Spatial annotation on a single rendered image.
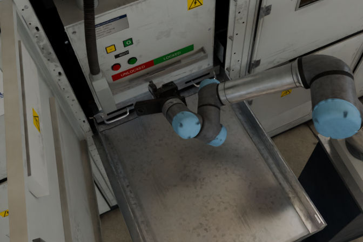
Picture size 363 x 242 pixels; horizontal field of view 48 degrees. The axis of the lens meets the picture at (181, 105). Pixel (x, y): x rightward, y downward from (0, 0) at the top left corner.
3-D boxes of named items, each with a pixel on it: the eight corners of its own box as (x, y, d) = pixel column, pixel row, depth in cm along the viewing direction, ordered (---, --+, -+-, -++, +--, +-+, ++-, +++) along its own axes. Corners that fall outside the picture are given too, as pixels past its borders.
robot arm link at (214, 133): (229, 113, 133) (203, 100, 127) (228, 144, 127) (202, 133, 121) (213, 121, 138) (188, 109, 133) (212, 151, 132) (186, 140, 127)
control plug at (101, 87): (118, 109, 141) (107, 81, 126) (104, 115, 140) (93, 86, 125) (110, 93, 144) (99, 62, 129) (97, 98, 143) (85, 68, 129)
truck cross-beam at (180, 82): (219, 73, 170) (220, 65, 165) (97, 123, 160) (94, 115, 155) (213, 65, 172) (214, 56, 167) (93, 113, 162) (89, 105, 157)
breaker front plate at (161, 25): (213, 69, 166) (217, -24, 125) (101, 114, 157) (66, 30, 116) (212, 67, 166) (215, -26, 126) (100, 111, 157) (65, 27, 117)
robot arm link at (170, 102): (169, 127, 130) (162, 106, 126) (164, 121, 133) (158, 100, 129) (190, 118, 131) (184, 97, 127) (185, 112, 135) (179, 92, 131)
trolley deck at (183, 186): (322, 229, 142) (327, 224, 137) (160, 312, 131) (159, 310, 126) (230, 86, 175) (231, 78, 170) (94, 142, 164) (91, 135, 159)
